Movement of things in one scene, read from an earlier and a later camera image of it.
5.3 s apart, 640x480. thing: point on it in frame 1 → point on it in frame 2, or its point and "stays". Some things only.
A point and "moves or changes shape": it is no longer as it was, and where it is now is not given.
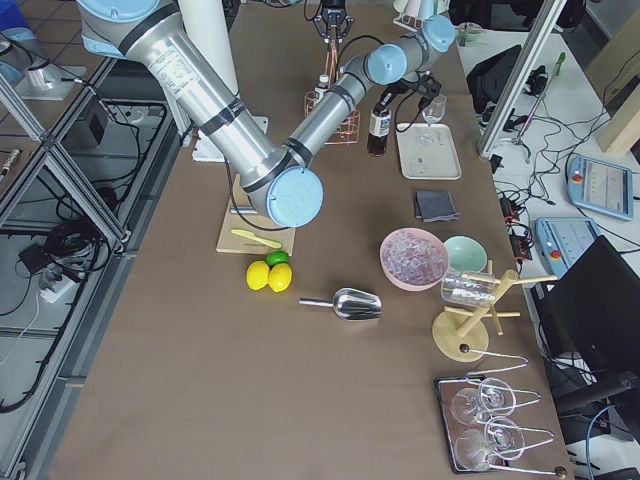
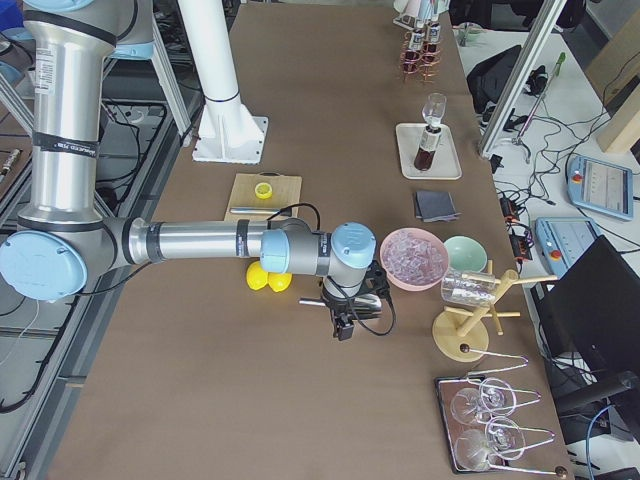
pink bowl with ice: [414, 259] stays
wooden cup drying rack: [458, 333] stays
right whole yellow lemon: [280, 276] stays
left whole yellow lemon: [257, 274] stays
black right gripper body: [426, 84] → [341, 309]
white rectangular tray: [428, 152] stays
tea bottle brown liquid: [379, 123] → [427, 148]
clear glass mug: [469, 287] stays
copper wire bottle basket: [349, 132] moves or changes shape
